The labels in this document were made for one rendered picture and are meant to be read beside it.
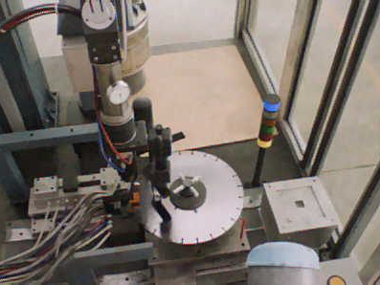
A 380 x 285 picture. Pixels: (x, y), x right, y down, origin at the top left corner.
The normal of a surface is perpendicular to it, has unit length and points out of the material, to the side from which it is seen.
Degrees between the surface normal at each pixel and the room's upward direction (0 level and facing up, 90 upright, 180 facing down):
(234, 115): 0
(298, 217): 0
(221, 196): 0
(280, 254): 12
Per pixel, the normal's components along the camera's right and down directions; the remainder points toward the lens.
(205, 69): 0.00, -0.65
